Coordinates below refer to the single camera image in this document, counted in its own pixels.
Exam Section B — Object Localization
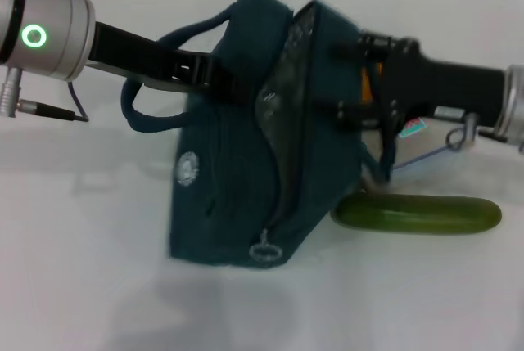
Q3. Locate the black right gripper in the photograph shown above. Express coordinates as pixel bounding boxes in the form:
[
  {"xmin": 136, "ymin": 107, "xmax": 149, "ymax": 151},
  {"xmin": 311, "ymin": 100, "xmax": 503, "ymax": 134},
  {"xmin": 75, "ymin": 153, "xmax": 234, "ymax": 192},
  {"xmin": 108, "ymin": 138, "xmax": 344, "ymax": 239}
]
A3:
[{"xmin": 332, "ymin": 30, "xmax": 508, "ymax": 130}]

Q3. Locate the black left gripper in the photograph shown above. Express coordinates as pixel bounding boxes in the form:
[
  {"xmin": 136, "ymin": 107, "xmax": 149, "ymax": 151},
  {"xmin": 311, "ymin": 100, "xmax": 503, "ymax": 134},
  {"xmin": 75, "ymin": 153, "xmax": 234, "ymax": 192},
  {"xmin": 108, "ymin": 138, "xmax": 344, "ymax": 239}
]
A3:
[{"xmin": 88, "ymin": 21, "xmax": 264, "ymax": 106}]

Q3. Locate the dark teal fabric lunch bag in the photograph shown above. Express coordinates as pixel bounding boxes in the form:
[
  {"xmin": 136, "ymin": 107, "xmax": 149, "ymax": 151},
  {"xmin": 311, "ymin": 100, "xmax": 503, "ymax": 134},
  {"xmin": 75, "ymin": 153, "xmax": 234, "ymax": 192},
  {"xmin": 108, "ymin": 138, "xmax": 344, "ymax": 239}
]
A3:
[{"xmin": 120, "ymin": 0, "xmax": 397, "ymax": 270}]

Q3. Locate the clear plastic container blue rim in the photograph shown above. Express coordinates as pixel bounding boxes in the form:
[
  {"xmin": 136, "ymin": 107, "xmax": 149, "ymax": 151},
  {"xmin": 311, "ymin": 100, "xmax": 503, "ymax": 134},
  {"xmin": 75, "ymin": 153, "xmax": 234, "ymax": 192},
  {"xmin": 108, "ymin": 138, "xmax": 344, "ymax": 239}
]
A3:
[{"xmin": 359, "ymin": 115, "xmax": 478, "ymax": 182}]

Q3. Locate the green cucumber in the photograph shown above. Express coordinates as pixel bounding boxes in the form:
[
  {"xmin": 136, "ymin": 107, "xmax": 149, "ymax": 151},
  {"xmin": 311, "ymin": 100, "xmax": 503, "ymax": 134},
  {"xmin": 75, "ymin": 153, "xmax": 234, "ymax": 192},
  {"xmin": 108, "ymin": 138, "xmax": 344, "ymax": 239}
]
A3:
[{"xmin": 333, "ymin": 191, "xmax": 503, "ymax": 234}]

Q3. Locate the orange yellow pear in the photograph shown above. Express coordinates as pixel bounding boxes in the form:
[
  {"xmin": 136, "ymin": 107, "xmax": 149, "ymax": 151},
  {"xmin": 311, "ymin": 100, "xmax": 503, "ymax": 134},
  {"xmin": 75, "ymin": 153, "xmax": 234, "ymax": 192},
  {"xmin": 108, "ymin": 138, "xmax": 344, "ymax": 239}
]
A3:
[{"xmin": 362, "ymin": 61, "xmax": 385, "ymax": 103}]

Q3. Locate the right arm cable metal plug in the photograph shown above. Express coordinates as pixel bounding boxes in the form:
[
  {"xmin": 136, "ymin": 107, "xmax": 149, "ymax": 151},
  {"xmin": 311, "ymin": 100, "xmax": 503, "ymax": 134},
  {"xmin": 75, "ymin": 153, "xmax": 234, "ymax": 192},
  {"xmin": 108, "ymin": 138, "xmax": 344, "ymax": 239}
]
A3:
[{"xmin": 433, "ymin": 105, "xmax": 508, "ymax": 151}]

